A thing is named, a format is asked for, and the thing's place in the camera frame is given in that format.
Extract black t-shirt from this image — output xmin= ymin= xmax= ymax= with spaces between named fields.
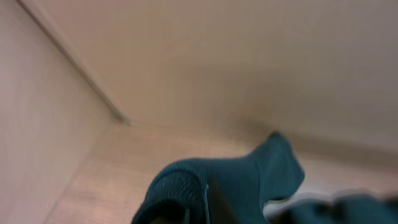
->
xmin=132 ymin=132 xmax=397 ymax=224

